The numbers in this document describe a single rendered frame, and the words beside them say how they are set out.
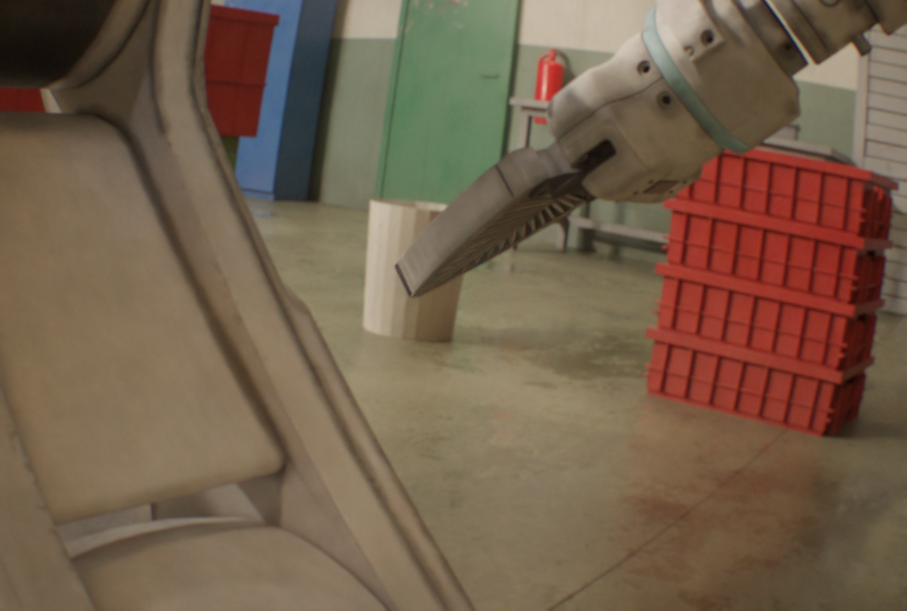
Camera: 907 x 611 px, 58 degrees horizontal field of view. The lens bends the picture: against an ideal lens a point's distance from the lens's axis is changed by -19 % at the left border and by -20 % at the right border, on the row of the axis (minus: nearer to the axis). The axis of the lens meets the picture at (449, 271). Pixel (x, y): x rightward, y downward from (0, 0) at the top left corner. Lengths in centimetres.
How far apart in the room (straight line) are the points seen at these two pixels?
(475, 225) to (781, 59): 18
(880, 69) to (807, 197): 342
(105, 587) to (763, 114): 36
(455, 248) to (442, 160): 630
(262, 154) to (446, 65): 154
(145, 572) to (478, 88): 640
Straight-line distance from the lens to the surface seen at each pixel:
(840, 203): 228
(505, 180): 47
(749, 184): 237
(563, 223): 611
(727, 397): 241
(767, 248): 234
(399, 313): 281
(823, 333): 230
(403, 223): 277
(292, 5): 734
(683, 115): 44
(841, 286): 227
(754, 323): 236
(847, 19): 45
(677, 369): 247
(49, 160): 43
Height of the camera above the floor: 56
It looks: 7 degrees down
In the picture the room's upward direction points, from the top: 7 degrees clockwise
